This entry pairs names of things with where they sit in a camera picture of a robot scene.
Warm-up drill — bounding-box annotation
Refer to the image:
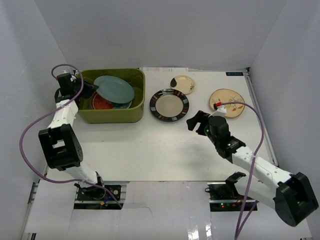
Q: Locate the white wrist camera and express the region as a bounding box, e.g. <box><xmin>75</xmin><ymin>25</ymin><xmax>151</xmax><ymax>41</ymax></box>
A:
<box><xmin>211</xmin><ymin>102</ymin><xmax>227</xmax><ymax>117</ymax></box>
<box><xmin>63</xmin><ymin>70</ymin><xmax>77</xmax><ymax>82</ymax></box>

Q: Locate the red and teal plate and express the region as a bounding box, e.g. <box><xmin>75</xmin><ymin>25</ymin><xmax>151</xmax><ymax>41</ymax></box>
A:
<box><xmin>90</xmin><ymin>92</ymin><xmax>132</xmax><ymax>110</ymax></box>

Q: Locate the blue table label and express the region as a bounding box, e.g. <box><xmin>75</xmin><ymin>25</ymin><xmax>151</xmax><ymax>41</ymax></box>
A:
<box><xmin>225</xmin><ymin>71</ymin><xmax>244</xmax><ymax>77</ymax></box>

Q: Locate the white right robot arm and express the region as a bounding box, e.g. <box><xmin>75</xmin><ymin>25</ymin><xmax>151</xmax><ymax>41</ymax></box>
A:
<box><xmin>186</xmin><ymin>109</ymin><xmax>319</xmax><ymax>227</ymax></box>

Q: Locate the dark striped rim plate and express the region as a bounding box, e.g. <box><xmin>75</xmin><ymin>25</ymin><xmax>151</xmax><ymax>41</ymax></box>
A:
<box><xmin>149</xmin><ymin>88</ymin><xmax>190</xmax><ymax>123</ymax></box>

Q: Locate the green plastic bin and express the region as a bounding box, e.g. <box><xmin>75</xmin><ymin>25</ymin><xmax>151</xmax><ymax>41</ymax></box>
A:
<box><xmin>78</xmin><ymin>68</ymin><xmax>146</xmax><ymax>124</ymax></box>

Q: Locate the tan bird pattern plate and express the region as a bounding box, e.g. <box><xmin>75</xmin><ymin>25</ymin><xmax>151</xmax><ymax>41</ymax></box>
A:
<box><xmin>209</xmin><ymin>88</ymin><xmax>245</xmax><ymax>119</ymax></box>

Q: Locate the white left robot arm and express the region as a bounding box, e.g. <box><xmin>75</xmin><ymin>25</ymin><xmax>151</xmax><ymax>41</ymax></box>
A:
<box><xmin>38</xmin><ymin>72</ymin><xmax>106</xmax><ymax>200</ymax></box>

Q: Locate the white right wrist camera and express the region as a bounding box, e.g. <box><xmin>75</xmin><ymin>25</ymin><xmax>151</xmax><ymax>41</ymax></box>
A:
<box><xmin>211</xmin><ymin>102</ymin><xmax>227</xmax><ymax>117</ymax></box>

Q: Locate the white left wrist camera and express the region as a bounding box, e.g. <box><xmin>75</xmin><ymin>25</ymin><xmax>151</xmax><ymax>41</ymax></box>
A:
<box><xmin>63</xmin><ymin>70</ymin><xmax>77</xmax><ymax>82</ymax></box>

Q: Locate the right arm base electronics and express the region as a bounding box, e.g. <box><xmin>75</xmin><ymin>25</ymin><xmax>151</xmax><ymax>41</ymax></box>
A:
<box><xmin>204</xmin><ymin>181</ymin><xmax>244</xmax><ymax>213</ymax></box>

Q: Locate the small cream plate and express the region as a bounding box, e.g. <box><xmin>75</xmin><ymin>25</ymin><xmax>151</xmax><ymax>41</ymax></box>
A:
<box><xmin>170</xmin><ymin>75</ymin><xmax>196</xmax><ymax>95</ymax></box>

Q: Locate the light blue plate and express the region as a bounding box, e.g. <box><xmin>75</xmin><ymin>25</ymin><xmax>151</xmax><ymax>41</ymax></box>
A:
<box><xmin>93</xmin><ymin>75</ymin><xmax>135</xmax><ymax>104</ymax></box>

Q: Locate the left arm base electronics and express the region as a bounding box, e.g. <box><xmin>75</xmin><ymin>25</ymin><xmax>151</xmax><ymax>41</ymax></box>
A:
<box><xmin>73</xmin><ymin>183</ymin><xmax>127</xmax><ymax>210</ymax></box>

